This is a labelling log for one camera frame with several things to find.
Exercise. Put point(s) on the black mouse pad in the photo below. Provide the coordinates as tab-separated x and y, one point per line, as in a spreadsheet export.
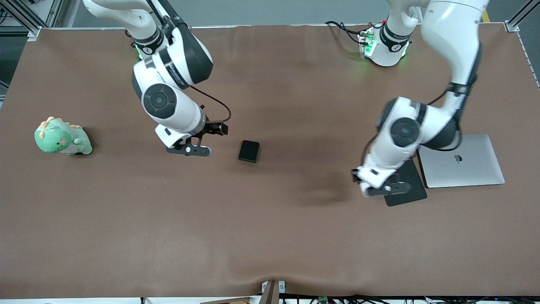
415	198

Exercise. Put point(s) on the green plush dinosaur toy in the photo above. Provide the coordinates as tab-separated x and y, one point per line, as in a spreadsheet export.
59	139

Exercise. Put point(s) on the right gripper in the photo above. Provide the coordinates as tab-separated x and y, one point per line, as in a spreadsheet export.
209	128

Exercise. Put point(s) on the silver laptop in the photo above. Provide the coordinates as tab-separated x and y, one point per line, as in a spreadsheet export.
476	169

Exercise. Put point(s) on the aluminium frame profile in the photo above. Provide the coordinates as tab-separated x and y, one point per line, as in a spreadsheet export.
17	12
521	14

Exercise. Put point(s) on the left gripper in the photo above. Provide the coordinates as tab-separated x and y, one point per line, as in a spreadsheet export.
354	176

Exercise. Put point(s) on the black phone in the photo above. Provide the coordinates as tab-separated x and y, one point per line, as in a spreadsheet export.
249	151

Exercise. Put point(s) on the metal bracket with post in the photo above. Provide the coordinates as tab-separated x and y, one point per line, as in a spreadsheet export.
272	293

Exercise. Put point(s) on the brown table cover sheet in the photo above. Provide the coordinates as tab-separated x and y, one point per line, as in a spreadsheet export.
270	219

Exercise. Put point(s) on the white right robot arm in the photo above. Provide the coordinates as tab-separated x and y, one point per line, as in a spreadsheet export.
168	105

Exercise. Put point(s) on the brown cardboard piece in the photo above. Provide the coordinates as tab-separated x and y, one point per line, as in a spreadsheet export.
232	301

